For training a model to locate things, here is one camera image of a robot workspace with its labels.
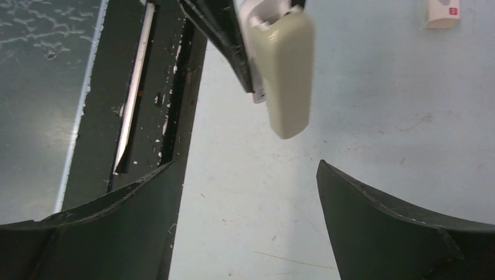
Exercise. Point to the beige stapler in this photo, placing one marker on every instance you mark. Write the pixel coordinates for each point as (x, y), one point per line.
(279, 38)

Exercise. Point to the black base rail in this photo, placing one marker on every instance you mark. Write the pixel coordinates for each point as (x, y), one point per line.
(139, 112)

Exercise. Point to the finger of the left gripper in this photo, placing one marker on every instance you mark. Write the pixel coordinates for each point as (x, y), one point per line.
(218, 21)

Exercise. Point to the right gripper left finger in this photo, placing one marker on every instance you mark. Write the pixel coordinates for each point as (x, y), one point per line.
(121, 235)

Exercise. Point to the white staple box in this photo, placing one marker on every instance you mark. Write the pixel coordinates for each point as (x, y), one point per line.
(442, 14)

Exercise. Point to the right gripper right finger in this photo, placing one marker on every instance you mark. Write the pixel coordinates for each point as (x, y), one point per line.
(375, 235)

